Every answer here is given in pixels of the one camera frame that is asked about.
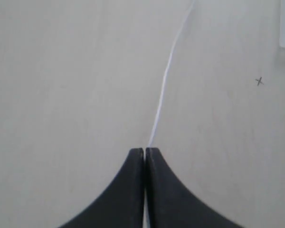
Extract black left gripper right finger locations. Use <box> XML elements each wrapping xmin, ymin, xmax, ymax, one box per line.
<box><xmin>145</xmin><ymin>148</ymin><xmax>239</xmax><ymax>228</ymax></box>

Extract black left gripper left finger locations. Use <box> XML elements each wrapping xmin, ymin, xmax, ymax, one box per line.
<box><xmin>61</xmin><ymin>148</ymin><xmax>144</xmax><ymax>228</ymax></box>

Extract white wired earphones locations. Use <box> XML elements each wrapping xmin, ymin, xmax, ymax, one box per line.
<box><xmin>147</xmin><ymin>0</ymin><xmax>196</xmax><ymax>147</ymax></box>

